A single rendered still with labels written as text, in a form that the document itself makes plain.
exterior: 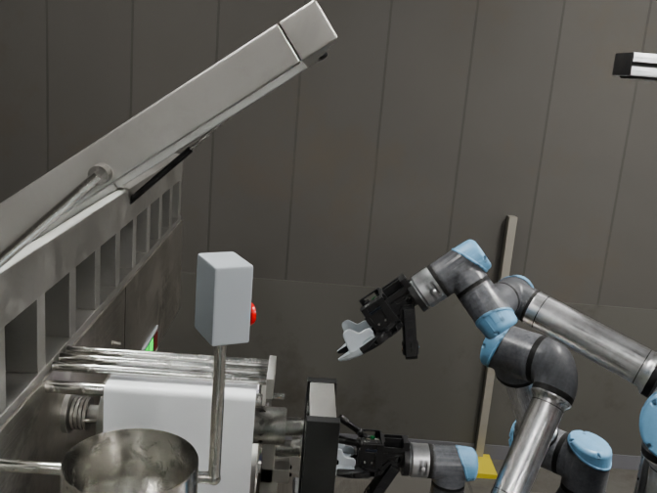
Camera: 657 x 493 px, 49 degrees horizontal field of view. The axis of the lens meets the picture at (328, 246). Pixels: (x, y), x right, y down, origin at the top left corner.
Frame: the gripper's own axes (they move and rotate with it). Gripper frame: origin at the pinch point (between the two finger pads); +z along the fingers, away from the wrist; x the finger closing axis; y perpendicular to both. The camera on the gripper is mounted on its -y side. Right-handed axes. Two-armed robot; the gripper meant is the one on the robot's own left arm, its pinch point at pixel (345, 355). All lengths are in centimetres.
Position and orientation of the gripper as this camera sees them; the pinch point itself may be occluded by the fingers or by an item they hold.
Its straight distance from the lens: 153.7
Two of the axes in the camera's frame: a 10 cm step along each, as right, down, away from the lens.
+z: -8.1, 5.7, 1.2
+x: 0.2, 2.3, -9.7
